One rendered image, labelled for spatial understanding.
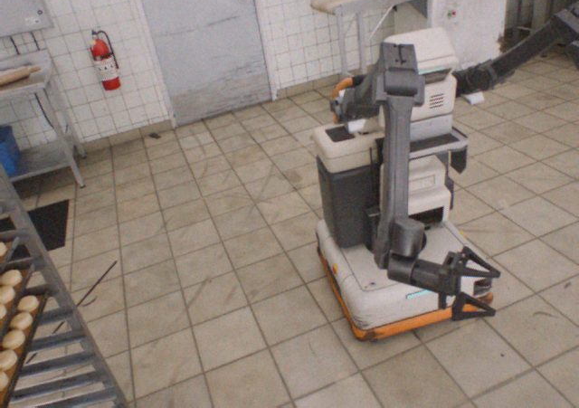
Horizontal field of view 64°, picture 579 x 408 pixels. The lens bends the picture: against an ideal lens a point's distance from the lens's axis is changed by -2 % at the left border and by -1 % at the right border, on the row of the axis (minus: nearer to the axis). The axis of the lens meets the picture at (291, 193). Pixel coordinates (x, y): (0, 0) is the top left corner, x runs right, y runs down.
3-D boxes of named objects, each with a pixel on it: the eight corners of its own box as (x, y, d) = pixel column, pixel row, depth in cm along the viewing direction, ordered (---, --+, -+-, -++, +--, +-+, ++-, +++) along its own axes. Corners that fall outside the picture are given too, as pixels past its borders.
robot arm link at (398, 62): (425, 33, 103) (381, 30, 102) (425, 93, 102) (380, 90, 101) (374, 94, 147) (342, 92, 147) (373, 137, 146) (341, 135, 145)
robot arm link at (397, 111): (418, 80, 108) (371, 76, 107) (427, 71, 102) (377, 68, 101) (412, 268, 105) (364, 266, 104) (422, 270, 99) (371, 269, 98)
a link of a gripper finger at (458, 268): (497, 278, 79) (441, 263, 84) (493, 308, 83) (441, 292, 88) (505, 253, 84) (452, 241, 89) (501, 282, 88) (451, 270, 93)
